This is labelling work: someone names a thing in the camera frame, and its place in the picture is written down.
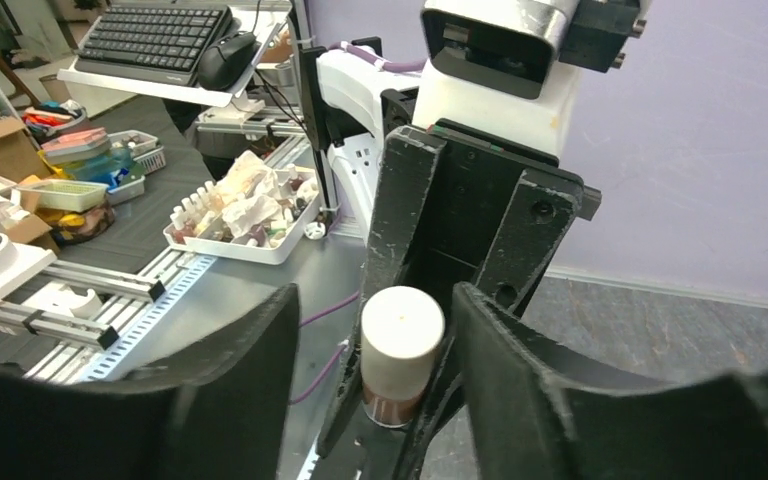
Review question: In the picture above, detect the white slotted cable rail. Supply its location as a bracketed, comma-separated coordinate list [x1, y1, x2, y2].
[25, 248, 217, 384]

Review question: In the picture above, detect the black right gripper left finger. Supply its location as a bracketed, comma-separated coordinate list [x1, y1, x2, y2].
[0, 284, 299, 479]

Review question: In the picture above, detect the white mesh basket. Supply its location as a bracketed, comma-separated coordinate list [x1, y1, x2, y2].
[17, 179, 107, 213]

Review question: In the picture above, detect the cardboard box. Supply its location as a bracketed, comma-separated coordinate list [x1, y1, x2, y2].
[0, 117, 51, 183]

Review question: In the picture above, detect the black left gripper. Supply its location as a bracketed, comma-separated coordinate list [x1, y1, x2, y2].
[360, 120, 602, 314]

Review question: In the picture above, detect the white tray of polish bottles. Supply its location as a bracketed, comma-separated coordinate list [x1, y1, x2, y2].
[162, 151, 327, 265]

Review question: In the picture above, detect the black computer mouse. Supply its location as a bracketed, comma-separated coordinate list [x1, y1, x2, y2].
[197, 32, 260, 91]

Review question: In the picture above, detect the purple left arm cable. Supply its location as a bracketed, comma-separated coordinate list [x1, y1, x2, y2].
[287, 39, 428, 407]

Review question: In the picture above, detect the white keyboard shelf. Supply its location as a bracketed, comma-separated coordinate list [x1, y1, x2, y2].
[58, 1, 293, 107]

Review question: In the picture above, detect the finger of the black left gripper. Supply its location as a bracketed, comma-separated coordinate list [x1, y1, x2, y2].
[392, 333, 465, 480]
[316, 291, 365, 458]

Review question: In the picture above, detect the white cap nail polish bottle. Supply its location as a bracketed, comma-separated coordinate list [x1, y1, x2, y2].
[360, 286, 446, 428]

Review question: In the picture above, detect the black keyboard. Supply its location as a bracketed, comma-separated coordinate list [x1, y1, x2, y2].
[74, 4, 233, 87]

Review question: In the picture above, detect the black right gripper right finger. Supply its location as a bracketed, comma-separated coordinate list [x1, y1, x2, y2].
[452, 283, 768, 479]

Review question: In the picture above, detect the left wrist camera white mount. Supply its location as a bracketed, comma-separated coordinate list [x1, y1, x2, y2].
[412, 0, 651, 157]

